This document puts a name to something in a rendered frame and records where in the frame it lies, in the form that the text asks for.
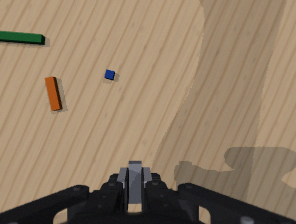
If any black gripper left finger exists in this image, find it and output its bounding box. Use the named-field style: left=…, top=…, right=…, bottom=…
left=0, top=167, right=129, bottom=224

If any small blue block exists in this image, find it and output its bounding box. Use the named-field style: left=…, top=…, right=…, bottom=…
left=105, top=69, right=115, bottom=80

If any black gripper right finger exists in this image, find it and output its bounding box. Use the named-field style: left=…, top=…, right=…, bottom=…
left=141, top=167, right=296, bottom=224

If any grey rod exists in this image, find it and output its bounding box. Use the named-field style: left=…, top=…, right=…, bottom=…
left=128, top=161, right=142, bottom=204

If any orange rod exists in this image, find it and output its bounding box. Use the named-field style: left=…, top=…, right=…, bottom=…
left=45, top=77, right=63, bottom=111

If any green rod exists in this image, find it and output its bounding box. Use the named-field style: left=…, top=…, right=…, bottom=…
left=0, top=31, right=45, bottom=45

